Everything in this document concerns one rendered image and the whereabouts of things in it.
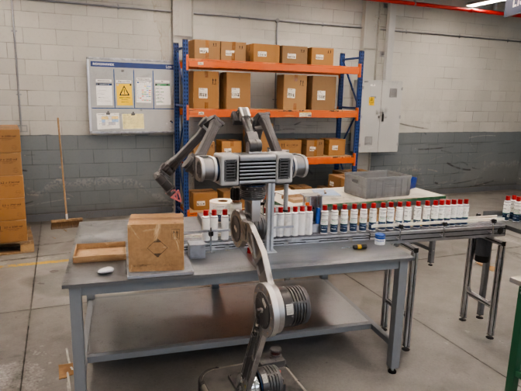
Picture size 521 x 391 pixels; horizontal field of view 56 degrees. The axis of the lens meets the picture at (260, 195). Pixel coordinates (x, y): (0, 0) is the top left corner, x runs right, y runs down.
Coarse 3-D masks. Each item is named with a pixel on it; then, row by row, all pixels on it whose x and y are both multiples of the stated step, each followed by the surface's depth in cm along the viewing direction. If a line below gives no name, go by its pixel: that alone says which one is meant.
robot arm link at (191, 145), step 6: (204, 120) 284; (204, 126) 289; (198, 132) 287; (204, 132) 287; (192, 138) 289; (198, 138) 288; (186, 144) 291; (192, 144) 289; (180, 150) 294; (186, 150) 290; (192, 150) 291; (174, 156) 294; (180, 156) 291; (186, 156) 292; (168, 162) 293; (174, 162) 293; (180, 162) 293; (162, 168) 294; (168, 168) 294; (174, 168) 294; (168, 174) 296
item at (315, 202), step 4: (304, 196) 344; (320, 196) 343; (304, 200) 345; (308, 200) 346; (312, 200) 350; (316, 200) 350; (320, 200) 343; (304, 204) 345; (312, 204) 351; (316, 204) 350; (320, 204) 344; (312, 208) 348; (320, 208) 344; (320, 212) 344; (320, 216) 344; (312, 220) 348; (320, 220) 345; (312, 224) 341; (316, 224) 341; (312, 228) 341; (316, 228) 342; (312, 232) 342; (316, 232) 343
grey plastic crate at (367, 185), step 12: (348, 180) 522; (360, 180) 504; (372, 180) 496; (384, 180) 503; (396, 180) 511; (408, 180) 517; (348, 192) 524; (360, 192) 505; (372, 192) 500; (384, 192) 506; (396, 192) 514; (408, 192) 521
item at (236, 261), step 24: (192, 216) 399; (96, 240) 329; (120, 240) 330; (360, 240) 344; (72, 264) 284; (96, 264) 285; (120, 264) 286; (192, 264) 289; (216, 264) 290; (240, 264) 291; (288, 264) 293; (312, 264) 294; (336, 264) 296; (360, 264) 300; (72, 288) 254
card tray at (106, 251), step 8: (80, 248) 309; (88, 248) 311; (96, 248) 312; (104, 248) 312; (112, 248) 313; (120, 248) 313; (80, 256) 296; (88, 256) 287; (96, 256) 288; (104, 256) 289; (112, 256) 291; (120, 256) 292
